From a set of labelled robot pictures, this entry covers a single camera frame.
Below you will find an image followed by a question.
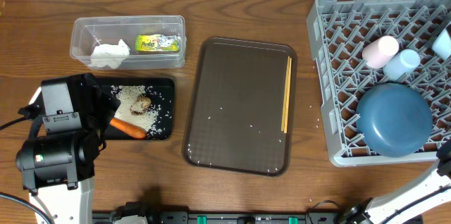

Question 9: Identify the wooden chopstick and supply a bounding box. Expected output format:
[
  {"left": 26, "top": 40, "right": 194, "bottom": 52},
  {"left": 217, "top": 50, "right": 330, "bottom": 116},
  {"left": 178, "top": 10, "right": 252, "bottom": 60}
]
[
  {"left": 281, "top": 56, "right": 291, "bottom": 133},
  {"left": 285, "top": 58, "right": 292, "bottom": 134}
]

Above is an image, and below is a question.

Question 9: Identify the brown food scrap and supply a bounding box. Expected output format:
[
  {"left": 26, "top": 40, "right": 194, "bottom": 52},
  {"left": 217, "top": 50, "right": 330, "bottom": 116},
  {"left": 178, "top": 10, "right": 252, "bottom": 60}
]
[{"left": 130, "top": 95, "right": 152, "bottom": 116}]

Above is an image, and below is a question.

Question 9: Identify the pile of white rice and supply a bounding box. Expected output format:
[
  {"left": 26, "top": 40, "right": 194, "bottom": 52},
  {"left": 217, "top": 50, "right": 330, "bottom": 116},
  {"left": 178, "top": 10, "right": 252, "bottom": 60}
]
[{"left": 110, "top": 85, "right": 173, "bottom": 140}]

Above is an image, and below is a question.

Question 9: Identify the green snack wrapper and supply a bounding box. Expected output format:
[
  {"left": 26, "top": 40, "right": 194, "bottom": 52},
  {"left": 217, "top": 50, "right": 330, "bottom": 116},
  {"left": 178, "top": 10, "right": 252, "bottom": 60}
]
[{"left": 135, "top": 35, "right": 180, "bottom": 52}]

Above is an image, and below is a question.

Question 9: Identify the orange carrot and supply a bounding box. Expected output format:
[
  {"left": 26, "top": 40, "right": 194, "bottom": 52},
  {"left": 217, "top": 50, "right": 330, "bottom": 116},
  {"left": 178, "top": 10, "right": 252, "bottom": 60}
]
[{"left": 110, "top": 118, "right": 147, "bottom": 139}]

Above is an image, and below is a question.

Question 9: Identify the white tissue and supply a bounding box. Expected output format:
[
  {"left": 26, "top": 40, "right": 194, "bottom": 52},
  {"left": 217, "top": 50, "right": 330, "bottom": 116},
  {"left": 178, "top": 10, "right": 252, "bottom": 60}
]
[{"left": 89, "top": 39, "right": 130, "bottom": 69}]

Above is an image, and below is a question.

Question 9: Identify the blue plate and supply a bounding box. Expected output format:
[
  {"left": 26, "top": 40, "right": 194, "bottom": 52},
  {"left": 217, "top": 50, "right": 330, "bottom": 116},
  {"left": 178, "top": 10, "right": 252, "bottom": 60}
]
[{"left": 356, "top": 83, "right": 433, "bottom": 158}]

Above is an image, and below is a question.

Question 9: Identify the light blue plastic cup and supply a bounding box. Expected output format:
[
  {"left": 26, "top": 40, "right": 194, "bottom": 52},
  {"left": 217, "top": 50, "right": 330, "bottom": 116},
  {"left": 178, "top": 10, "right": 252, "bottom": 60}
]
[{"left": 383, "top": 49, "right": 421, "bottom": 81}]

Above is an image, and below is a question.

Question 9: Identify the light blue rice bowl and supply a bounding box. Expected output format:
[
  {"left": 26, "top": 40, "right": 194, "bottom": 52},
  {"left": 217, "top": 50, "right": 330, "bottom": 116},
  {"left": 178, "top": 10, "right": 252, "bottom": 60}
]
[{"left": 432, "top": 29, "right": 451, "bottom": 60}]

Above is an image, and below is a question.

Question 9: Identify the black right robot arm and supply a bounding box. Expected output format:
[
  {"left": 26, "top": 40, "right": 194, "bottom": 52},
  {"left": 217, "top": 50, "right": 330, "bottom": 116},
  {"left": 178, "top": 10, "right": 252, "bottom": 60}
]
[{"left": 334, "top": 142, "right": 450, "bottom": 223}]

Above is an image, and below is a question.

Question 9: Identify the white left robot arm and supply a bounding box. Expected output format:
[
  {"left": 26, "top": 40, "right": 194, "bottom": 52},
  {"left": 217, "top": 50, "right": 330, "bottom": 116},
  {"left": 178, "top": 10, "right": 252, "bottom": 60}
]
[{"left": 16, "top": 73, "right": 120, "bottom": 223}]

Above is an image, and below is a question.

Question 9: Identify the black waste tray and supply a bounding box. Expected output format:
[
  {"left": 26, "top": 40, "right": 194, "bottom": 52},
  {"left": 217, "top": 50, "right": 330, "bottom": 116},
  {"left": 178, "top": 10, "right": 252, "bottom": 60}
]
[{"left": 97, "top": 77, "right": 175, "bottom": 140}]

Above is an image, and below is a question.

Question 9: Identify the grey dishwasher rack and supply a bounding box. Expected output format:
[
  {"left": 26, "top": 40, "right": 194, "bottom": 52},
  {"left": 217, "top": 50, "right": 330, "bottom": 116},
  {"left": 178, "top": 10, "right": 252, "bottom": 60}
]
[{"left": 307, "top": 0, "right": 450, "bottom": 167}]

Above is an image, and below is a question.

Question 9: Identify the dark brown serving tray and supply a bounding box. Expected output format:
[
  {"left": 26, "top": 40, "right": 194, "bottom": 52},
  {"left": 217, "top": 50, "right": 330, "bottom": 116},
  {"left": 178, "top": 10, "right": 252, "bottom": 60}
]
[{"left": 182, "top": 37, "right": 297, "bottom": 177}]

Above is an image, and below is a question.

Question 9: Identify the clear plastic bin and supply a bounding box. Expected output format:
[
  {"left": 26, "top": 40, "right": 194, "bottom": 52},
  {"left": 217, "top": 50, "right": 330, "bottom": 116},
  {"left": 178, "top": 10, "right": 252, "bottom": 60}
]
[{"left": 70, "top": 15, "right": 187, "bottom": 70}]

